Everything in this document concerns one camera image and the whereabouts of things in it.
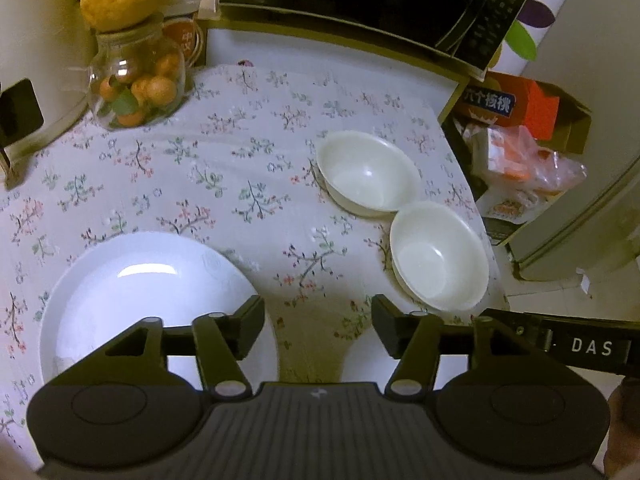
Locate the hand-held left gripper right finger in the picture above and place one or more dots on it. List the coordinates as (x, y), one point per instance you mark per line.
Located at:
(385, 320)

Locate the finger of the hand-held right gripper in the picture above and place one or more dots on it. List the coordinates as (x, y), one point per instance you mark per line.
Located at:
(525, 335)

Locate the floral tablecloth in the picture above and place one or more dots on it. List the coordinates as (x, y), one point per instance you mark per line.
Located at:
(225, 170)

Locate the glass jar of oranges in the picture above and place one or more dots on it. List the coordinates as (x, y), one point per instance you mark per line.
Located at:
(137, 85)

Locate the white kitchen appliance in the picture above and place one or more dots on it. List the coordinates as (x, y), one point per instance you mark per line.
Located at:
(40, 85)

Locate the red carton box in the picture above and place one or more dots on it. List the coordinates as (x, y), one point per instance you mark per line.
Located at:
(510, 100)

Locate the plain white plate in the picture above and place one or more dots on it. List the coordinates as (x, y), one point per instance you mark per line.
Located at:
(135, 285)

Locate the red paper cup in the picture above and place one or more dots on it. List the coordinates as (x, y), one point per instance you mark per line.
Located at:
(182, 40)

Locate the black microwave oven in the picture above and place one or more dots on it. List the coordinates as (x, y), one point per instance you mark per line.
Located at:
(370, 0)

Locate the person's right hand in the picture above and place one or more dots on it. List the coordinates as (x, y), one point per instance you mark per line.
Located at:
(625, 410)

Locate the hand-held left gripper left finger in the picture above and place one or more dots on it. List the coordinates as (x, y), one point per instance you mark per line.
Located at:
(252, 317)

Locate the brown cardboard box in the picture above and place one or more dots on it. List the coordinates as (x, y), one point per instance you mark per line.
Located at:
(575, 120)

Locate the white paper scrap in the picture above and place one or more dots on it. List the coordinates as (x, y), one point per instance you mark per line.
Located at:
(584, 285)

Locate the plastic bag of orange packets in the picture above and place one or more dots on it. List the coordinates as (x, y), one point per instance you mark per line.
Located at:
(530, 160)

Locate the white bowl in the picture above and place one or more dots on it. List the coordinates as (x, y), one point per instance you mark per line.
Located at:
(367, 170)
(365, 365)
(437, 257)

